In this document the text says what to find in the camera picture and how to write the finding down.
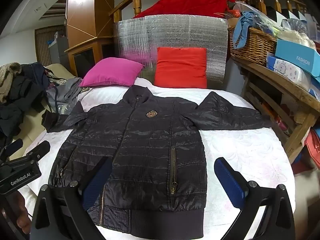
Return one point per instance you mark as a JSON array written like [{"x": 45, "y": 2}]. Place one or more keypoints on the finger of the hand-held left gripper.
[
  {"x": 12, "y": 147},
  {"x": 37, "y": 151}
]

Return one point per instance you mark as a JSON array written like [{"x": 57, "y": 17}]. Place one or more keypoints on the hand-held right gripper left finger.
[{"x": 100, "y": 180}]

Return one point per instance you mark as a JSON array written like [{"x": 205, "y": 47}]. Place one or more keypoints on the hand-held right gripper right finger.
[{"x": 228, "y": 182}]

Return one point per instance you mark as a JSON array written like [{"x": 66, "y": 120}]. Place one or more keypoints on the black puffer jacket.
[{"x": 150, "y": 142}]

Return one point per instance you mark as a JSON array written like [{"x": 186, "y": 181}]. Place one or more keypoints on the pile of dark clothes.
[{"x": 20, "y": 92}]

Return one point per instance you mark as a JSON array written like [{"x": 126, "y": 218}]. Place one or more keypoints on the person's left hand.
[{"x": 16, "y": 210}]

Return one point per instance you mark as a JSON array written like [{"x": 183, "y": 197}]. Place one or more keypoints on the white bed blanket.
[{"x": 250, "y": 155}]

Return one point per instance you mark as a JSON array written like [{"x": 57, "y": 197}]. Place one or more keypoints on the grey garment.
[{"x": 66, "y": 92}]

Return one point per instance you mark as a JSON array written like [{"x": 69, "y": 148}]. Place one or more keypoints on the beige sofa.
[{"x": 60, "y": 70}]

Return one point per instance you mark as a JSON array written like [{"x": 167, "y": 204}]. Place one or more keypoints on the red bag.
[{"x": 314, "y": 150}]

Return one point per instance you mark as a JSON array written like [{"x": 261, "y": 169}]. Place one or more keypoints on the grey storage cabinet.
[{"x": 58, "y": 48}]

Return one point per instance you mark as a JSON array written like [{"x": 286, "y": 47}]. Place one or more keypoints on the magenta pillow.
[{"x": 112, "y": 71}]

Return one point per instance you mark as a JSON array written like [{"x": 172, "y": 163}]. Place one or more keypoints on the wooden side table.
[{"x": 280, "y": 85}]

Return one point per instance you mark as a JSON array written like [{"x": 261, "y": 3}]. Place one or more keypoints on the red pillow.
[{"x": 181, "y": 67}]

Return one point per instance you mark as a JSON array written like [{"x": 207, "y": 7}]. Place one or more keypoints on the white printed tissue packet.
[{"x": 287, "y": 71}]

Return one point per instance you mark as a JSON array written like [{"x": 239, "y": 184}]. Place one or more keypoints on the wicker basket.
[{"x": 255, "y": 45}]

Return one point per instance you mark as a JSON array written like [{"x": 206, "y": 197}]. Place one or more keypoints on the blue cardboard box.
[{"x": 297, "y": 57}]

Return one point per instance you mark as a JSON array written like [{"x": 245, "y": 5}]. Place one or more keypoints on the wooden cabinet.
[{"x": 82, "y": 10}]

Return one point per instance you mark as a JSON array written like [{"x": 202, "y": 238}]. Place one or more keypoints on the light blue cloth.
[{"x": 241, "y": 27}]

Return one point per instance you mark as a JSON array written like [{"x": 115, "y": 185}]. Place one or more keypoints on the silver foil insulation mat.
[{"x": 175, "y": 30}]

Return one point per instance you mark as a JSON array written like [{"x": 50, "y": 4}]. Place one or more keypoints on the clear plastic bag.
[{"x": 297, "y": 30}]

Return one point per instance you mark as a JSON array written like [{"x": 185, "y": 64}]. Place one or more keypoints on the wooden stair railing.
[{"x": 136, "y": 3}]

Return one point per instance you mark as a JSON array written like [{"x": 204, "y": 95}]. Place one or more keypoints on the red blanket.
[{"x": 187, "y": 3}]

